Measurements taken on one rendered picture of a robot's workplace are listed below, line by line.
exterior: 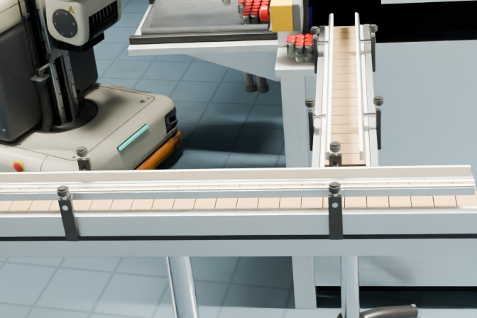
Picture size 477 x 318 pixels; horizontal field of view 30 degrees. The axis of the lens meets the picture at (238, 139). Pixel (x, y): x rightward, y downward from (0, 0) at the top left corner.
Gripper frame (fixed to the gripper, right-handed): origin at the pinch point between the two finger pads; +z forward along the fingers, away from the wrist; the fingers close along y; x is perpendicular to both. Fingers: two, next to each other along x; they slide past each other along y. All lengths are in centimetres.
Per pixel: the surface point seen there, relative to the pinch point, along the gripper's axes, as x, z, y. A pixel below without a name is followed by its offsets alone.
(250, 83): 96, 75, 14
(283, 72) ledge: -30.7, 12.8, 8.6
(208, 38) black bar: -8.3, 9.8, -7.0
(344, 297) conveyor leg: -40, 78, 17
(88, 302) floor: 3, 97, -57
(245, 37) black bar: -10.7, 10.2, 2.5
